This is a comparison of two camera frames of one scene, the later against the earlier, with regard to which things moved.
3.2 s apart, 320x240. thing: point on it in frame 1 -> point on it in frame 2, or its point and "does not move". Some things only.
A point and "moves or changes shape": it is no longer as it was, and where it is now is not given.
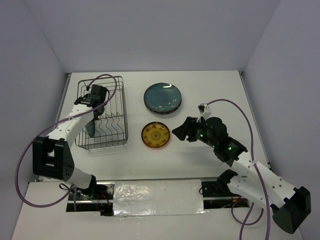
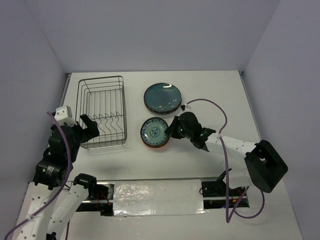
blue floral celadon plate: x=89 y=128 moves or changes shape
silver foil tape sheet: x=135 y=198 does not move
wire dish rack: x=111 y=128 does not move
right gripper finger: x=187 y=129 -> x=172 y=129
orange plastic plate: x=156 y=147 does not move
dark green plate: x=162 y=97 does not move
